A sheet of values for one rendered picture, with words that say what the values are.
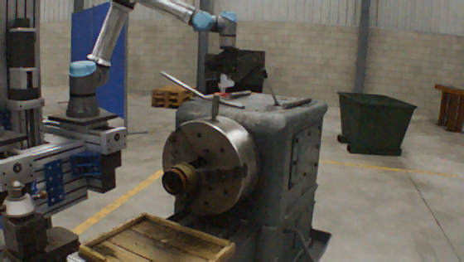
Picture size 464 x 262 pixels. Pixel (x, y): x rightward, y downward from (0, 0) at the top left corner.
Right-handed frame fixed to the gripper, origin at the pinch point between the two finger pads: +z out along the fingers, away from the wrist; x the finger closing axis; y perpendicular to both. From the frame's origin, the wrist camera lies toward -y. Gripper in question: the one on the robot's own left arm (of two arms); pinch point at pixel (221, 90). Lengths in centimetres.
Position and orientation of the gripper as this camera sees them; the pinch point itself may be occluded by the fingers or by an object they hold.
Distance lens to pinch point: 166.6
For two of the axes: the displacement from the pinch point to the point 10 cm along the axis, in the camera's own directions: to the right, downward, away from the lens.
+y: 8.6, 1.4, -4.9
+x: 5.0, -1.6, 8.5
